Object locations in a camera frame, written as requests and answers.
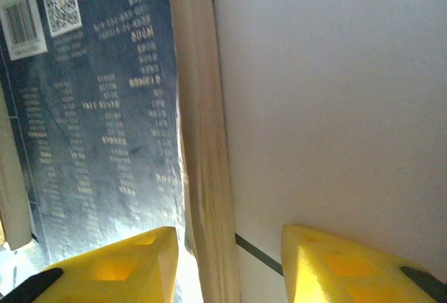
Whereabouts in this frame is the yellow book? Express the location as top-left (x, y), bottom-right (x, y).
top-left (0, 82), bottom-right (33, 252)

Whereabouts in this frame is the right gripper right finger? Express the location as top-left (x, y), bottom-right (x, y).
top-left (280, 223), bottom-right (447, 303)

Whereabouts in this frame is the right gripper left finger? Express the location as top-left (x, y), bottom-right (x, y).
top-left (0, 226), bottom-right (179, 303)

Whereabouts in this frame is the thin dark blue book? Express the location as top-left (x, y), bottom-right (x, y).
top-left (0, 0), bottom-right (242, 303)

